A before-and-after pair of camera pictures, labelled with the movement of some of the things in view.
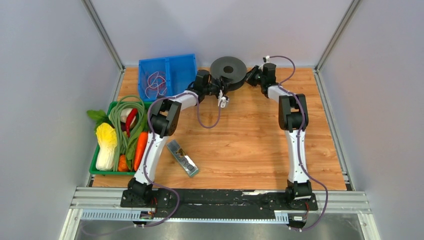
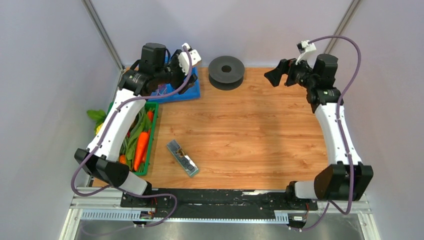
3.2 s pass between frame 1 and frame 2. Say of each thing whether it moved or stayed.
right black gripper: moved
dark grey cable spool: stayed
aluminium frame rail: stayed
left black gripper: moved
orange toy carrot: stayed
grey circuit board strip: stayed
